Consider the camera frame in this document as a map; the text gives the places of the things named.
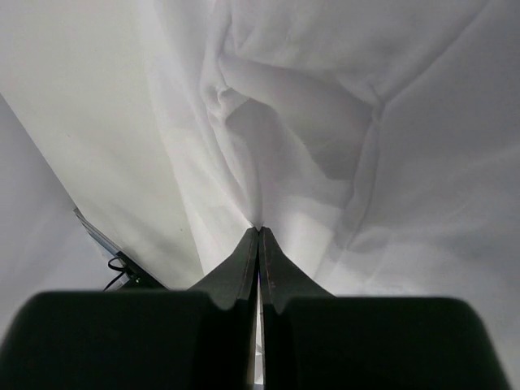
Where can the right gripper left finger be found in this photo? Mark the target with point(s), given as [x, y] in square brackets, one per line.
[235, 279]

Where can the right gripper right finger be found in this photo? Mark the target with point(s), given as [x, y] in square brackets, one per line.
[281, 280]

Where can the white t shirt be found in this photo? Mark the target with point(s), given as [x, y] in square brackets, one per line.
[379, 140]

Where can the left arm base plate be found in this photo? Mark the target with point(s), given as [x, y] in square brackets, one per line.
[129, 277]

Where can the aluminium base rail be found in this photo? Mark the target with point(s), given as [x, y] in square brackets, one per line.
[107, 244]

